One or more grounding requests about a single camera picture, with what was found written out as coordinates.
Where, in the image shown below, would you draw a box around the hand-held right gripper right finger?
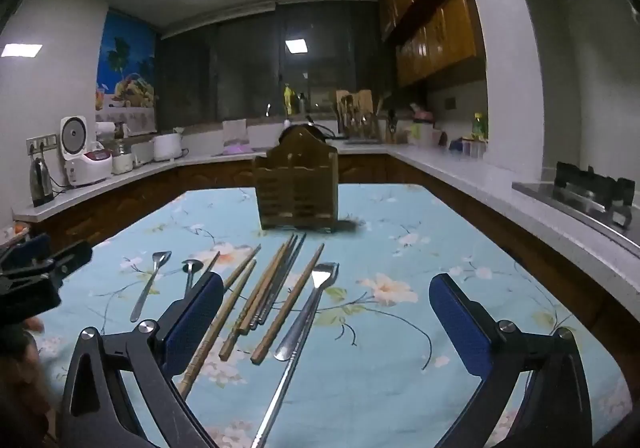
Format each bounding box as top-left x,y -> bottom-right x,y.
429,273 -> 593,448

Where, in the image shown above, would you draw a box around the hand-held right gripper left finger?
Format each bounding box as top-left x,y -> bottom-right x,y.
60,272 -> 224,448

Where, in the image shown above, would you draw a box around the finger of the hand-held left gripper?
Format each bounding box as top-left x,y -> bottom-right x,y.
0,233 -> 52,276
30,240 -> 94,286

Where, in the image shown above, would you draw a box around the small round metal spoon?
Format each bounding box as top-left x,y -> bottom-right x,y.
182,259 -> 204,299

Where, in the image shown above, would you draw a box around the square-tipped metal spoon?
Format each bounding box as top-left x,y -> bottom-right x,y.
130,251 -> 173,323

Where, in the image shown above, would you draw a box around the brown wooden chopstick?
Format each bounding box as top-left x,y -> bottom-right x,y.
222,244 -> 262,289
250,243 -> 326,365

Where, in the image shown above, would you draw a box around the metal fork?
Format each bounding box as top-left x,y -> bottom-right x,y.
273,262 -> 340,362

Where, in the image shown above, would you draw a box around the wooden utensil holder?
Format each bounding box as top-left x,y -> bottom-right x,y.
254,125 -> 342,231

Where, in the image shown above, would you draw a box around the person's left hand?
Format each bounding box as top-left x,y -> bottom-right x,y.
0,318 -> 56,429

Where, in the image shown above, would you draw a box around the thin dark wooden chopstick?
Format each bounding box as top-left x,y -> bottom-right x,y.
200,251 -> 221,281

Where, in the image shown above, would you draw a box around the steel electric kettle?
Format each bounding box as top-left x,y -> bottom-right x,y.
29,155 -> 55,207

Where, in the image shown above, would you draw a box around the floral blue tablecloth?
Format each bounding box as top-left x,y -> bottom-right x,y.
30,184 -> 633,448

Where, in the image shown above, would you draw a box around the white rice cooker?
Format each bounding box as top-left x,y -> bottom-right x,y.
60,115 -> 114,189

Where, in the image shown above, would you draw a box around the glass jar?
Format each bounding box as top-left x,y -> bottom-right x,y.
111,140 -> 134,175

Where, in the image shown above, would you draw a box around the paper towel roll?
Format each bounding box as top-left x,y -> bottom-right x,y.
95,122 -> 117,149

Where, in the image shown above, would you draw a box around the gas stove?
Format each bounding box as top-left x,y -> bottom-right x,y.
512,160 -> 640,259

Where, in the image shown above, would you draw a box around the pink cloth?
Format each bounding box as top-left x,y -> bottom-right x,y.
222,120 -> 252,155

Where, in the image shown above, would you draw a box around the pink-lid plastic container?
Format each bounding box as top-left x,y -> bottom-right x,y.
409,104 -> 435,147

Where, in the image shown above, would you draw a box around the tropical beach poster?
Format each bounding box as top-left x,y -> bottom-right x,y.
95,10 -> 159,111

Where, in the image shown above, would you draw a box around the countertop cutlery rack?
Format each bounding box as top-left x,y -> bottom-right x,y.
342,112 -> 382,143

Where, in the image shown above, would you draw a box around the black pan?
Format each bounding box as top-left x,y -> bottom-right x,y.
279,120 -> 337,143

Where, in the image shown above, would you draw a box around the wooden cutting boards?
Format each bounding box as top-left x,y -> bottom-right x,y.
334,88 -> 374,129

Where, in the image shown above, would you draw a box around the dark window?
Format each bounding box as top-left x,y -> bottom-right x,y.
159,0 -> 382,127

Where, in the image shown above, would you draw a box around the wall power outlet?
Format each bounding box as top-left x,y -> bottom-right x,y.
26,133 -> 60,153

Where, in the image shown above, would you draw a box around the wooden wall cabinets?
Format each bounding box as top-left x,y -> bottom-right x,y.
376,0 -> 490,89

